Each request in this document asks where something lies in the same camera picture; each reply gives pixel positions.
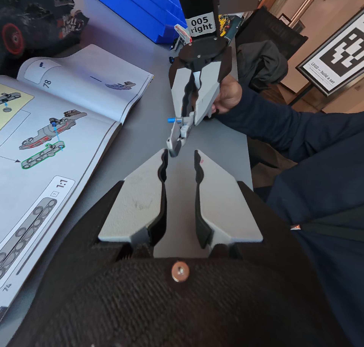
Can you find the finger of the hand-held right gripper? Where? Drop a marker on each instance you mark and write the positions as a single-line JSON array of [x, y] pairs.
[[178, 96], [206, 96]]

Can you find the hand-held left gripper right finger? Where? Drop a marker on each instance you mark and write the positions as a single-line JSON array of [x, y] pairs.
[[224, 202]]

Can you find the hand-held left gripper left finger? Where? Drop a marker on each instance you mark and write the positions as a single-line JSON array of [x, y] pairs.
[[133, 199]]

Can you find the grey lego assembly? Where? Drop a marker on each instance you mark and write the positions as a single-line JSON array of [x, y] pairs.
[[179, 133]]

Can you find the person's right forearm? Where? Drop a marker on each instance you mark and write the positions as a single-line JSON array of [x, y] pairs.
[[284, 125]]

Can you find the lego piece with red sticker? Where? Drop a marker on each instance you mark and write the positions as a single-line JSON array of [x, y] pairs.
[[182, 33]]

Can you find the yellow and dark lego box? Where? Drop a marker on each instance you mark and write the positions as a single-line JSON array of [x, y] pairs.
[[231, 25]]

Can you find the small blue and black lego pieces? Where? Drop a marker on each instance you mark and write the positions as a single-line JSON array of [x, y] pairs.
[[171, 58]]

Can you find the lego instruction booklet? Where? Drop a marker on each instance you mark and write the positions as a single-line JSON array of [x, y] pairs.
[[57, 142]]

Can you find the monster truck lego box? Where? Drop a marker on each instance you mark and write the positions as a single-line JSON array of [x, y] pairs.
[[37, 17]]

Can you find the person's right hand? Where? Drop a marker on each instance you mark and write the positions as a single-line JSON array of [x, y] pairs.
[[227, 96]]

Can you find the brown chair seat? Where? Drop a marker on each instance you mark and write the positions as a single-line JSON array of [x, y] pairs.
[[270, 165]]

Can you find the dark jacket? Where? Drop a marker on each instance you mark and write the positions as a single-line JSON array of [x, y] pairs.
[[261, 65]]

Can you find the blue plastic storage bin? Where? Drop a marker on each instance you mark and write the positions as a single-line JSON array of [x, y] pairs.
[[136, 8]]

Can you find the black chair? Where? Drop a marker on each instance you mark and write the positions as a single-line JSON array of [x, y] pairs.
[[273, 25]]

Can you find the person's dark blue clothing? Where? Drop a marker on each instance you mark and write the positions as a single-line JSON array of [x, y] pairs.
[[327, 224]]

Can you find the framed sign with square marker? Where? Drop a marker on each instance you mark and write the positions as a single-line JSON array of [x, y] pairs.
[[338, 54]]

